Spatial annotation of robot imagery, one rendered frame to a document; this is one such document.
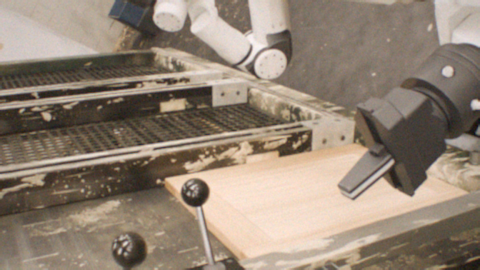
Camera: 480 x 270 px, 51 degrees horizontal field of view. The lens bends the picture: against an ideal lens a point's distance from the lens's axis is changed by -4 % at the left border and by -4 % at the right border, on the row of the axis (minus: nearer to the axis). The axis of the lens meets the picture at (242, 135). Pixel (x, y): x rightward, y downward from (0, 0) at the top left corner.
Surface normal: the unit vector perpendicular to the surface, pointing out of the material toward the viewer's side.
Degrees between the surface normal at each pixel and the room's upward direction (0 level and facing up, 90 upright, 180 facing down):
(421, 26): 0
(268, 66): 90
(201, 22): 8
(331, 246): 60
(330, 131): 90
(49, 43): 90
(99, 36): 90
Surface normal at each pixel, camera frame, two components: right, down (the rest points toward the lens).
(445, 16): -0.75, 0.62
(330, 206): 0.01, -0.95
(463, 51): -0.27, -0.58
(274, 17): 0.30, 0.55
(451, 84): -0.01, -0.34
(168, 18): -0.18, 0.86
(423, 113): 0.48, 0.27
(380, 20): -0.76, -0.36
